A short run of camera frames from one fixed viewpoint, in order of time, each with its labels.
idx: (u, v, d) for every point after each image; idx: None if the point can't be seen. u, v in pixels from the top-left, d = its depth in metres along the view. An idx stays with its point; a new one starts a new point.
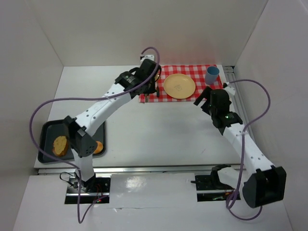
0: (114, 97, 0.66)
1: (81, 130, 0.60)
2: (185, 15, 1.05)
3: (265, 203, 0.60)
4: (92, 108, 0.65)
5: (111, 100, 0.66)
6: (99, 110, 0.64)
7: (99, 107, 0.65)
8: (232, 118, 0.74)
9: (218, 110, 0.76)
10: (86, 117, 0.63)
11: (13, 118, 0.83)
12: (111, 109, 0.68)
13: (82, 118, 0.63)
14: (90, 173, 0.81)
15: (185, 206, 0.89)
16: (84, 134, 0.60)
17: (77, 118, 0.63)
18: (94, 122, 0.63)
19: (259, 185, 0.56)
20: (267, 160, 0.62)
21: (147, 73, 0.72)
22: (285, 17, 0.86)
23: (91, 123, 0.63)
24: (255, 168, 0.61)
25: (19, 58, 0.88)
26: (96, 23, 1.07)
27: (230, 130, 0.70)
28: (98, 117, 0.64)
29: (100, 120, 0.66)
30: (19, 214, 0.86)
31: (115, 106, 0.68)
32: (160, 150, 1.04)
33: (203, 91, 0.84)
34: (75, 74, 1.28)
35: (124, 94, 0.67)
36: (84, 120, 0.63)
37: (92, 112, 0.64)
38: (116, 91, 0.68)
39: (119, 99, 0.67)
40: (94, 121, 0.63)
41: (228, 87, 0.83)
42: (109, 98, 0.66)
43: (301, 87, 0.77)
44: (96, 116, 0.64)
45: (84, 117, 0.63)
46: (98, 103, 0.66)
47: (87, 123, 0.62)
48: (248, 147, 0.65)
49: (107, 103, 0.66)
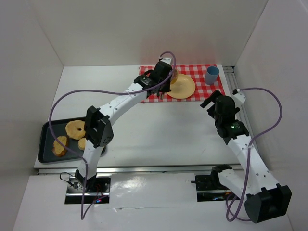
0: (134, 94, 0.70)
1: (105, 118, 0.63)
2: (185, 15, 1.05)
3: (267, 217, 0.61)
4: (113, 100, 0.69)
5: (132, 96, 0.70)
6: (121, 103, 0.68)
7: (121, 100, 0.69)
8: (238, 128, 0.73)
9: (224, 119, 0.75)
10: (109, 108, 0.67)
11: (13, 118, 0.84)
12: (129, 105, 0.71)
13: (105, 108, 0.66)
14: (93, 172, 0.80)
15: (185, 206, 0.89)
16: (108, 122, 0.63)
17: (101, 108, 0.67)
18: (115, 113, 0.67)
19: (264, 204, 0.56)
20: (272, 178, 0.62)
21: (160, 75, 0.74)
22: (285, 17, 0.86)
23: (113, 114, 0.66)
24: (260, 186, 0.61)
25: (19, 58, 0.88)
26: (96, 23, 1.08)
27: (237, 142, 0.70)
28: (120, 109, 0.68)
29: (120, 113, 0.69)
30: (19, 214, 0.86)
31: (134, 102, 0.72)
32: (160, 150, 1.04)
33: (212, 95, 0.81)
34: (76, 74, 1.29)
35: (143, 92, 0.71)
36: (108, 110, 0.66)
37: (114, 104, 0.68)
38: (135, 88, 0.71)
39: (137, 96, 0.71)
40: (116, 112, 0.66)
41: (238, 95, 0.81)
42: (130, 94, 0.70)
43: (302, 87, 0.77)
44: (118, 108, 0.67)
45: (107, 108, 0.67)
46: (119, 97, 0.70)
47: (110, 113, 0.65)
48: (254, 163, 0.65)
49: (127, 98, 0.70)
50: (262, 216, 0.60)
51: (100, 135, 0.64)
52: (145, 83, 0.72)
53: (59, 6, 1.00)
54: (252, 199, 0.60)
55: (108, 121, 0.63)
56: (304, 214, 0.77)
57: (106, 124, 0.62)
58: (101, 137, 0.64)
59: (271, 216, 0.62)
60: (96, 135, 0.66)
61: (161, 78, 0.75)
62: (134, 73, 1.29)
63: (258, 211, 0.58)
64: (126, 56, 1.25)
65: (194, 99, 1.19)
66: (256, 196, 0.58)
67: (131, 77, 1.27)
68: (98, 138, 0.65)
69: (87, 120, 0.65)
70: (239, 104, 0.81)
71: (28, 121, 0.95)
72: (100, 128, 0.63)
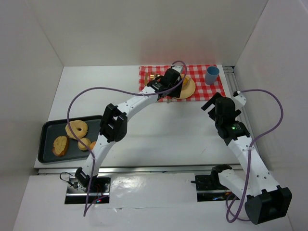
0: (148, 95, 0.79)
1: (122, 115, 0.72)
2: (185, 15, 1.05)
3: (267, 218, 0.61)
4: (130, 100, 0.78)
5: (146, 97, 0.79)
6: (136, 103, 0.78)
7: (136, 100, 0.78)
8: (239, 128, 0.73)
9: (224, 120, 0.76)
10: (125, 106, 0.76)
11: (13, 118, 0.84)
12: (143, 105, 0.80)
13: (122, 106, 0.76)
14: (96, 171, 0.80)
15: (185, 206, 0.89)
16: (125, 119, 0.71)
17: (118, 106, 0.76)
18: (131, 111, 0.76)
19: (264, 206, 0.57)
20: (273, 180, 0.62)
21: (170, 82, 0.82)
22: (286, 17, 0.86)
23: (129, 111, 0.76)
24: (261, 187, 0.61)
25: (19, 58, 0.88)
26: (96, 23, 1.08)
27: (237, 143, 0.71)
28: (135, 108, 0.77)
29: (134, 111, 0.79)
30: (19, 214, 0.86)
31: (146, 103, 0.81)
32: (160, 150, 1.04)
33: (212, 97, 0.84)
34: (75, 74, 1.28)
35: (155, 95, 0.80)
36: (124, 108, 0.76)
37: (130, 103, 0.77)
38: (149, 91, 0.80)
39: (150, 98, 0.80)
40: (132, 110, 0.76)
41: (238, 96, 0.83)
42: (144, 95, 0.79)
43: (302, 87, 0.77)
44: (133, 107, 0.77)
45: (124, 106, 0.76)
46: (135, 98, 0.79)
47: (127, 110, 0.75)
48: (254, 164, 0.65)
49: (141, 99, 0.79)
50: (262, 218, 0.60)
51: (116, 131, 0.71)
52: (157, 87, 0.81)
53: (59, 5, 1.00)
54: (252, 201, 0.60)
55: (125, 118, 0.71)
56: (304, 214, 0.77)
57: (123, 120, 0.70)
58: (117, 133, 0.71)
59: (271, 217, 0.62)
60: (111, 132, 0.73)
61: (170, 84, 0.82)
62: (134, 73, 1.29)
63: (259, 212, 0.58)
64: (126, 56, 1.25)
65: (194, 99, 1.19)
66: (256, 198, 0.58)
67: (131, 77, 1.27)
68: (114, 134, 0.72)
69: (105, 116, 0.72)
70: (239, 106, 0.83)
71: (28, 122, 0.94)
72: (117, 124, 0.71)
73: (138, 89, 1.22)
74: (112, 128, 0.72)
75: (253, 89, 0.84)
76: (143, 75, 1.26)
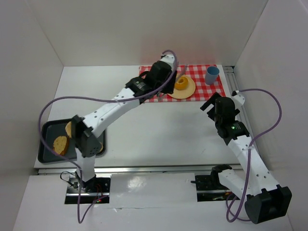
0: (123, 101, 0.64)
1: (87, 131, 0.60)
2: (185, 15, 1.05)
3: (267, 218, 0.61)
4: (100, 109, 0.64)
5: (120, 104, 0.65)
6: (108, 112, 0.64)
7: (109, 109, 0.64)
8: (238, 128, 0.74)
9: (224, 120, 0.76)
10: (93, 117, 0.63)
11: (13, 118, 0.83)
12: (119, 113, 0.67)
13: (90, 118, 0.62)
14: (91, 173, 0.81)
15: (185, 206, 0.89)
16: (91, 135, 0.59)
17: (85, 118, 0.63)
18: (101, 124, 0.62)
19: (264, 206, 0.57)
20: (273, 179, 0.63)
21: (157, 79, 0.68)
22: (285, 17, 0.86)
23: (98, 124, 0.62)
24: (261, 187, 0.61)
25: (19, 58, 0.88)
26: (96, 23, 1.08)
27: (237, 143, 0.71)
28: (106, 119, 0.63)
29: (107, 122, 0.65)
30: (19, 214, 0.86)
31: (123, 110, 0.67)
32: (160, 150, 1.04)
33: (211, 97, 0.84)
34: (75, 74, 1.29)
35: (133, 100, 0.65)
36: (92, 121, 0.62)
37: (100, 114, 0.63)
38: (126, 95, 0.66)
39: (127, 104, 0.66)
40: (101, 123, 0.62)
41: (237, 96, 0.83)
42: (118, 101, 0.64)
43: (302, 87, 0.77)
44: (103, 118, 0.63)
45: (92, 118, 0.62)
46: (107, 106, 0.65)
47: (94, 124, 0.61)
48: (254, 164, 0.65)
49: (115, 107, 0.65)
50: (262, 217, 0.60)
51: (85, 148, 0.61)
52: (136, 89, 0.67)
53: (59, 6, 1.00)
54: (252, 200, 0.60)
55: (91, 135, 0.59)
56: (304, 214, 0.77)
57: (88, 137, 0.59)
58: (85, 150, 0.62)
59: (271, 217, 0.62)
60: (81, 147, 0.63)
61: (158, 82, 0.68)
62: (134, 73, 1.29)
63: (259, 212, 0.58)
64: (126, 56, 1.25)
65: (194, 99, 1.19)
66: (256, 198, 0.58)
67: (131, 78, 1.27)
68: (84, 150, 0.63)
69: (72, 130, 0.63)
70: (238, 105, 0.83)
71: (28, 122, 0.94)
72: (84, 141, 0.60)
73: None
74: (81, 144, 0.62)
75: (252, 89, 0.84)
76: None
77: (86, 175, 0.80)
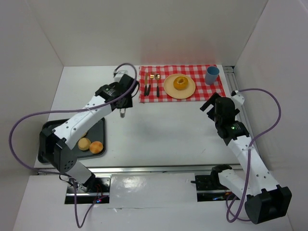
0: (95, 109, 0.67)
1: (60, 142, 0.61)
2: (185, 15, 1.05)
3: (267, 218, 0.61)
4: (71, 119, 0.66)
5: (92, 111, 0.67)
6: (80, 121, 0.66)
7: (80, 118, 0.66)
8: (238, 129, 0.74)
9: (224, 120, 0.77)
10: (65, 128, 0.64)
11: (13, 118, 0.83)
12: (91, 121, 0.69)
13: (62, 130, 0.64)
14: (88, 173, 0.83)
15: (185, 206, 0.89)
16: (65, 146, 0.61)
17: (57, 130, 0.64)
18: (73, 134, 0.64)
19: (264, 206, 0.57)
20: (272, 179, 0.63)
21: None
22: (285, 17, 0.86)
23: (71, 134, 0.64)
24: (261, 187, 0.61)
25: (19, 58, 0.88)
26: (96, 23, 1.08)
27: (237, 143, 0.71)
28: (79, 128, 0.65)
29: (80, 131, 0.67)
30: (19, 214, 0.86)
31: (96, 117, 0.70)
32: (160, 150, 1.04)
33: (211, 97, 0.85)
34: (75, 74, 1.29)
35: (105, 106, 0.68)
36: (64, 132, 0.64)
37: (72, 123, 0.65)
38: (97, 102, 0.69)
39: (99, 110, 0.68)
40: (74, 133, 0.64)
41: (237, 96, 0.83)
42: (89, 109, 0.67)
43: (302, 87, 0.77)
44: (75, 127, 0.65)
45: (64, 128, 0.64)
46: (79, 115, 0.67)
47: (67, 134, 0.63)
48: (254, 164, 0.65)
49: (87, 114, 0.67)
50: (262, 218, 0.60)
51: (59, 160, 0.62)
52: (107, 96, 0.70)
53: (59, 5, 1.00)
54: (252, 200, 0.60)
55: (64, 147, 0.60)
56: (303, 214, 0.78)
57: (61, 149, 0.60)
58: (59, 162, 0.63)
59: (271, 217, 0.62)
60: (55, 161, 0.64)
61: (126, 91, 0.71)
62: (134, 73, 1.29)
63: (259, 212, 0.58)
64: (126, 56, 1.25)
65: (194, 99, 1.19)
66: (256, 198, 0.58)
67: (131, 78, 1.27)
68: (58, 163, 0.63)
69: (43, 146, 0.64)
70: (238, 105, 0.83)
71: (28, 122, 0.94)
72: (56, 154, 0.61)
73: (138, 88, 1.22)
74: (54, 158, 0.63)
75: (252, 89, 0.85)
76: (143, 75, 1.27)
77: (82, 176, 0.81)
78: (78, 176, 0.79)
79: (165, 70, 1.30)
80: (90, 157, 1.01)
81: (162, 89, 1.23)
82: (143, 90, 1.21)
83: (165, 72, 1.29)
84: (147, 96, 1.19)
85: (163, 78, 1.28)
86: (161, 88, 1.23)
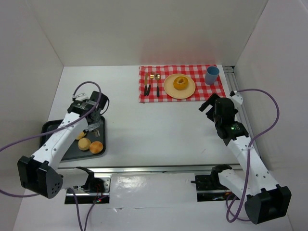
0: (71, 125, 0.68)
1: (44, 166, 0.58)
2: (185, 15, 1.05)
3: (267, 218, 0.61)
4: (49, 140, 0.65)
5: (69, 128, 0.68)
6: (58, 141, 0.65)
7: (58, 138, 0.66)
8: (238, 129, 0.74)
9: (223, 120, 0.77)
10: (45, 151, 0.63)
11: (13, 118, 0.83)
12: (70, 138, 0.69)
13: (42, 153, 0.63)
14: (85, 174, 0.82)
15: (185, 206, 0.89)
16: (49, 168, 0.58)
17: (35, 154, 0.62)
18: (55, 154, 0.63)
19: (263, 205, 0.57)
20: (272, 179, 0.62)
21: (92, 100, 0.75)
22: (285, 17, 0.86)
23: (53, 155, 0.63)
24: (260, 186, 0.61)
25: (19, 57, 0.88)
26: (96, 23, 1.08)
27: (236, 143, 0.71)
28: (59, 147, 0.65)
29: (60, 151, 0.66)
30: (19, 214, 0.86)
31: (73, 133, 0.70)
32: (160, 150, 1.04)
33: (210, 97, 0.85)
34: (75, 74, 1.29)
35: (80, 121, 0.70)
36: (45, 155, 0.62)
37: (51, 144, 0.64)
38: (72, 119, 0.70)
39: (76, 126, 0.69)
40: (55, 153, 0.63)
41: (236, 96, 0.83)
42: (66, 126, 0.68)
43: (302, 87, 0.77)
44: (56, 147, 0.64)
45: (43, 151, 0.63)
46: (56, 135, 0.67)
47: (48, 157, 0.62)
48: (254, 164, 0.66)
49: (65, 132, 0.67)
50: (262, 218, 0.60)
51: (45, 185, 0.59)
52: (81, 110, 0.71)
53: (59, 6, 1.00)
54: (252, 200, 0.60)
55: (48, 169, 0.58)
56: (303, 214, 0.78)
57: (46, 173, 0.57)
58: (46, 187, 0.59)
59: (272, 217, 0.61)
60: (40, 189, 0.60)
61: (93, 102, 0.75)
62: (134, 73, 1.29)
63: (258, 212, 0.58)
64: (126, 56, 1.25)
65: (194, 99, 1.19)
66: (256, 197, 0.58)
67: (131, 78, 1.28)
68: (44, 188, 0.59)
69: (23, 177, 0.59)
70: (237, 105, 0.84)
71: (28, 122, 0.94)
72: (41, 178, 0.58)
73: (138, 88, 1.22)
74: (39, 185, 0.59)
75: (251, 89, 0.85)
76: (143, 75, 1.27)
77: (81, 178, 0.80)
78: (78, 178, 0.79)
79: (165, 70, 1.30)
80: (90, 157, 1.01)
81: (162, 89, 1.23)
82: (143, 90, 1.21)
83: (165, 72, 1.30)
84: (147, 96, 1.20)
85: (163, 78, 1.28)
86: (161, 88, 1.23)
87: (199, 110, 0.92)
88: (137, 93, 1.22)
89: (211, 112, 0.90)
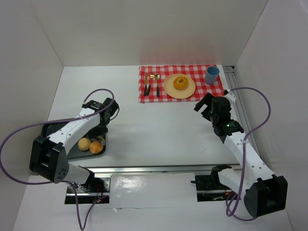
0: (87, 117, 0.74)
1: (58, 146, 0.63)
2: (185, 15, 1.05)
3: (267, 212, 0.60)
4: (65, 127, 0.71)
5: (85, 120, 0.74)
6: (74, 128, 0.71)
7: (74, 126, 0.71)
8: (233, 126, 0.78)
9: (220, 118, 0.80)
10: (60, 134, 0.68)
11: (13, 117, 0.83)
12: (83, 129, 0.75)
13: (57, 136, 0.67)
14: (85, 173, 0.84)
15: (185, 206, 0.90)
16: (62, 149, 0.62)
17: (51, 136, 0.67)
18: (69, 139, 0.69)
19: (261, 195, 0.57)
20: (268, 170, 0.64)
21: (106, 102, 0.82)
22: (286, 17, 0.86)
23: (66, 139, 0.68)
24: (256, 177, 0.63)
25: (19, 58, 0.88)
26: (96, 23, 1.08)
27: (232, 138, 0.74)
28: (73, 134, 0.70)
29: (73, 138, 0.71)
30: (19, 215, 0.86)
31: (87, 126, 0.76)
32: (160, 150, 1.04)
33: (205, 97, 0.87)
34: (75, 74, 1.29)
35: (95, 115, 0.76)
36: (60, 137, 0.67)
37: (66, 130, 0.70)
38: (87, 113, 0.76)
39: (91, 119, 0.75)
40: (69, 137, 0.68)
41: (229, 95, 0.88)
42: (82, 118, 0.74)
43: (302, 88, 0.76)
44: (70, 133, 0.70)
45: (58, 135, 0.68)
46: (72, 123, 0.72)
47: (63, 139, 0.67)
48: (249, 156, 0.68)
49: (80, 122, 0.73)
50: (262, 211, 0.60)
51: (56, 165, 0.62)
52: (96, 108, 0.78)
53: (59, 5, 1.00)
54: (250, 193, 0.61)
55: (61, 149, 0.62)
56: (303, 214, 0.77)
57: (59, 152, 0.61)
58: (55, 170, 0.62)
59: (271, 211, 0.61)
60: (48, 172, 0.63)
61: (106, 103, 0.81)
62: (134, 73, 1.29)
63: (256, 203, 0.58)
64: (125, 56, 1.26)
65: (194, 99, 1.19)
66: (252, 187, 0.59)
67: (131, 78, 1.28)
68: (54, 169, 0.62)
69: (34, 156, 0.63)
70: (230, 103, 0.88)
71: (29, 121, 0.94)
72: (53, 159, 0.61)
73: (138, 88, 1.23)
74: (48, 167, 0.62)
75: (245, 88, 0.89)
76: (143, 75, 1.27)
77: (81, 177, 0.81)
78: (79, 177, 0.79)
79: (165, 70, 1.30)
80: (90, 157, 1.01)
81: (162, 89, 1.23)
82: (143, 90, 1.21)
83: (165, 71, 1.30)
84: (147, 96, 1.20)
85: (163, 78, 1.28)
86: (161, 88, 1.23)
87: (195, 110, 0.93)
88: (137, 93, 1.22)
89: (207, 110, 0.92)
